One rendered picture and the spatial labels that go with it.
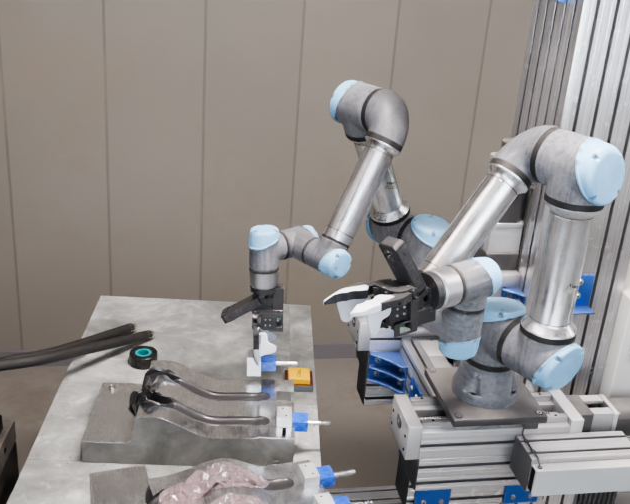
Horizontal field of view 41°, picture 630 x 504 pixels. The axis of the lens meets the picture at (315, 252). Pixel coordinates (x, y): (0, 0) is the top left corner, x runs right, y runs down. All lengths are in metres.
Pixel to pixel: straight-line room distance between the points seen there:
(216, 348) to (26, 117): 1.51
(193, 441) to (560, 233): 0.96
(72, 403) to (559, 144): 1.40
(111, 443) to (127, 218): 1.82
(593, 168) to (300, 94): 2.17
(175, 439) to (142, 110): 1.87
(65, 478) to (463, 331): 1.00
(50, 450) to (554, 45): 1.51
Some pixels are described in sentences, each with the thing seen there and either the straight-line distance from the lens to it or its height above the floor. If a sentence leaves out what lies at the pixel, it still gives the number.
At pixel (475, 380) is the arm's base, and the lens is 1.95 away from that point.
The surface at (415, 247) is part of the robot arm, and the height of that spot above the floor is 1.20.
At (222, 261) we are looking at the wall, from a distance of 3.84.
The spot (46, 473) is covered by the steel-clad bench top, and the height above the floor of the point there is 0.80.
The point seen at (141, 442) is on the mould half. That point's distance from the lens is 2.06.
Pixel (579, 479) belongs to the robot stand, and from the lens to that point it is 2.02.
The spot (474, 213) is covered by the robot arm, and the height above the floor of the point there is 1.51.
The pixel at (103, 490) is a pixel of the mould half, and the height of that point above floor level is 0.91.
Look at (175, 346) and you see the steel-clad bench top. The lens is 2.57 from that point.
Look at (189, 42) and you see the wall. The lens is 3.55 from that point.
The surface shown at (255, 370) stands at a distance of 2.22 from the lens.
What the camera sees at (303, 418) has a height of 0.90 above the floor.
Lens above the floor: 2.07
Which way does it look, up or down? 23 degrees down
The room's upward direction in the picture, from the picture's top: 4 degrees clockwise
